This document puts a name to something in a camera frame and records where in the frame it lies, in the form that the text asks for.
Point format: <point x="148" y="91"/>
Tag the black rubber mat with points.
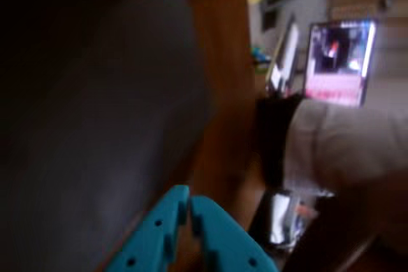
<point x="95" y="109"/>

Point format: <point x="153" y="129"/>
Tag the white cloth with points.
<point x="344" y="144"/>

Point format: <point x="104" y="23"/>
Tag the laptop screen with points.
<point x="338" y="61"/>

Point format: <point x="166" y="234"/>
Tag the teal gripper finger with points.
<point x="229" y="246"/>
<point x="150" y="240"/>

